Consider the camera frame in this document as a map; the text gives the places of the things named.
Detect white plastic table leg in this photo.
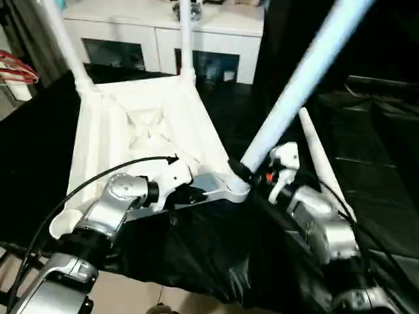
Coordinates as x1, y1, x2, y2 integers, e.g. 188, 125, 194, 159
298, 107, 358, 224
178, 0, 198, 85
43, 0, 98, 95
228, 0, 378, 194

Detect white plastic table top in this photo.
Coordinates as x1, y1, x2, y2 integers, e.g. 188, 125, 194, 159
48, 73, 253, 243

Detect grey robot foot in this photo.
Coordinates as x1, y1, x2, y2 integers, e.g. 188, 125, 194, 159
146, 303, 175, 314

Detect black television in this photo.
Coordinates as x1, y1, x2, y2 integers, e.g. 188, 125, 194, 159
346, 75, 419, 96

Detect black glossy mat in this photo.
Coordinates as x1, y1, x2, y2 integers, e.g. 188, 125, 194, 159
0, 61, 419, 314

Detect white glass-door cabinet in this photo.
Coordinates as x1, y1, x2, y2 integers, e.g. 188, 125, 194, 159
60, 0, 265, 85

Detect white plastic container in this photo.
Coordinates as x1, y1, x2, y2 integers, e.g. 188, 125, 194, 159
9, 83, 32, 101

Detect red clothes hangers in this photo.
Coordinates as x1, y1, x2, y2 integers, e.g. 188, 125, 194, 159
0, 50, 41, 84

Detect grey curtain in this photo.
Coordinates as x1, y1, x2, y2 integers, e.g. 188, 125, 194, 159
0, 0, 72, 90

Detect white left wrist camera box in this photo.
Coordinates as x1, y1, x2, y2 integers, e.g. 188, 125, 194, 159
151, 156, 194, 214

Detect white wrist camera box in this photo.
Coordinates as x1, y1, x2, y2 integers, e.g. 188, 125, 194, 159
267, 141, 301, 204
151, 156, 194, 214

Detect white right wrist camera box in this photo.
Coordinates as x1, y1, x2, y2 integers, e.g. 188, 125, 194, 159
267, 141, 301, 204

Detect black metal table frame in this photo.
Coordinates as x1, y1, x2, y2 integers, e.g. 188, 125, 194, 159
0, 241, 44, 264

